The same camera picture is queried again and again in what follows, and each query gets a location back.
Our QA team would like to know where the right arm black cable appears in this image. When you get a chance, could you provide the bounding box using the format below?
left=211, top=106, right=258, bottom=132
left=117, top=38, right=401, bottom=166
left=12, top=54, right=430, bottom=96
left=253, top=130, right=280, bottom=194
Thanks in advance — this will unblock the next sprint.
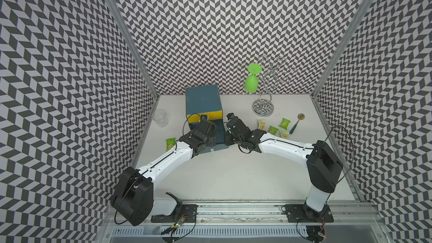
left=323, top=124, right=354, bottom=185

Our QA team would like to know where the green cookie packet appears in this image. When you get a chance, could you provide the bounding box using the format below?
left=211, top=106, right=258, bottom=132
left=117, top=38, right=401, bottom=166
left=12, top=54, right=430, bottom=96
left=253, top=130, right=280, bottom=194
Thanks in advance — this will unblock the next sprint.
left=268, top=126, right=279, bottom=135
left=279, top=118, right=291, bottom=130
left=166, top=138, right=177, bottom=151

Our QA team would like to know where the chrome wire glass rack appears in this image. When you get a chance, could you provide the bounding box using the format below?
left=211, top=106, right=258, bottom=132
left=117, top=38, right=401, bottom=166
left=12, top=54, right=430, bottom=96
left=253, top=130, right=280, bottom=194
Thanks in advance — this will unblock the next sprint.
left=252, top=56, right=297, bottom=117

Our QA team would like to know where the yellow-green cookie packet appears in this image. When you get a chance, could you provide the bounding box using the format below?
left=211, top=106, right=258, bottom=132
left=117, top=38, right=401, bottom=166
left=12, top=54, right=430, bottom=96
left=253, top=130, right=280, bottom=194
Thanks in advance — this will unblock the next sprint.
left=257, top=119, right=267, bottom=130
left=279, top=130, right=290, bottom=140

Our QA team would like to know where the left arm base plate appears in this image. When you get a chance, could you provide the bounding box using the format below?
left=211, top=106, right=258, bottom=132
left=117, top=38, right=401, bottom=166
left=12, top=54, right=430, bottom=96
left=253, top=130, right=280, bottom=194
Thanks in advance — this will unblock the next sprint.
left=151, top=204, right=198, bottom=224

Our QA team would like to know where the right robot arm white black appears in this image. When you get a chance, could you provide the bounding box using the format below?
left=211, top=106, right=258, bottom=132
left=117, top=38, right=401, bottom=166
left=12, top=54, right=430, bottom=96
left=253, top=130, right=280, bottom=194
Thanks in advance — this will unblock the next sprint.
left=225, top=113, right=343, bottom=215

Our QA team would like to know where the right base wiring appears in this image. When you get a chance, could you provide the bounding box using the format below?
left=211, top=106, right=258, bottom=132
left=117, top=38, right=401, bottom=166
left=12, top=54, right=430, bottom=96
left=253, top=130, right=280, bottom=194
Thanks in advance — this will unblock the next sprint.
left=296, top=217, right=327, bottom=243

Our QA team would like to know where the yellow top drawer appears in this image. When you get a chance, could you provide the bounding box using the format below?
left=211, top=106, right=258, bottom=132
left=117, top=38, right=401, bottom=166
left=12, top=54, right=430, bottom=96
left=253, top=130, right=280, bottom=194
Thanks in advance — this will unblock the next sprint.
left=187, top=110, right=223, bottom=124

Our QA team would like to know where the wooden spoon teal handle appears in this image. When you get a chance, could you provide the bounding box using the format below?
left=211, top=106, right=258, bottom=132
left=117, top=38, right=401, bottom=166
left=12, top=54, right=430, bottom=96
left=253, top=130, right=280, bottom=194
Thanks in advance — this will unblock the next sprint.
left=289, top=113, right=306, bottom=135

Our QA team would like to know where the green plastic wine glass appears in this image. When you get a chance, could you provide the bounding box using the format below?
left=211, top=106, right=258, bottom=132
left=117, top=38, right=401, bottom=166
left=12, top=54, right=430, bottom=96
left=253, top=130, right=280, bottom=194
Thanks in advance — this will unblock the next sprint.
left=244, top=63, right=262, bottom=93

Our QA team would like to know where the teal drawer cabinet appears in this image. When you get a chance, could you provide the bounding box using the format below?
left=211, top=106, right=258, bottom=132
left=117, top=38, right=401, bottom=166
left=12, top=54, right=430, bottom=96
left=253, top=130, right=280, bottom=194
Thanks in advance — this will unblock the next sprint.
left=186, top=84, right=223, bottom=129

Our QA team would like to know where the clear plastic cup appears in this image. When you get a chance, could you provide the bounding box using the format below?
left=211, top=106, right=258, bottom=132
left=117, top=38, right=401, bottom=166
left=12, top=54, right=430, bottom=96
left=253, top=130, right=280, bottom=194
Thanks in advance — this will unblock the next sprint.
left=152, top=110, right=169, bottom=128

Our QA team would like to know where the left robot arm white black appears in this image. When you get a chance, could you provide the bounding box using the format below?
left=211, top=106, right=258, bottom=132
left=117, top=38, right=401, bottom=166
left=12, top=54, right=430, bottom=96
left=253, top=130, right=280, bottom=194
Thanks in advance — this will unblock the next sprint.
left=110, top=116, right=218, bottom=226

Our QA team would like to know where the base wiring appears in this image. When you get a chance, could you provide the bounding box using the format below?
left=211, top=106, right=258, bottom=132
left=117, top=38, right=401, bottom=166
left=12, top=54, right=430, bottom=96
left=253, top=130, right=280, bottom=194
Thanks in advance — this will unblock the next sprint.
left=296, top=217, right=327, bottom=243
left=160, top=213, right=196, bottom=243

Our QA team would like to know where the aluminium front rail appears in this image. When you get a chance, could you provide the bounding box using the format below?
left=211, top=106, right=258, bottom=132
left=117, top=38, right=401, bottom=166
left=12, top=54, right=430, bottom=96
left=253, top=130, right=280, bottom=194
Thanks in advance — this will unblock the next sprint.
left=101, top=200, right=385, bottom=226

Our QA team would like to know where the left base wiring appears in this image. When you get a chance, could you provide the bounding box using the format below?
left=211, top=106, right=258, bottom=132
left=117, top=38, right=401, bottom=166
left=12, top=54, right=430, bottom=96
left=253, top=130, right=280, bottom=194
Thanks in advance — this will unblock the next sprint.
left=160, top=213, right=196, bottom=243

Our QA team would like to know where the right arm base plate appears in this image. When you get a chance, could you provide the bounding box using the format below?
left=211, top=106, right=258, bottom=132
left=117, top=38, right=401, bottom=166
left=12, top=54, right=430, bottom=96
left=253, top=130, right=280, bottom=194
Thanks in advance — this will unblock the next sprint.
left=282, top=204, right=334, bottom=223

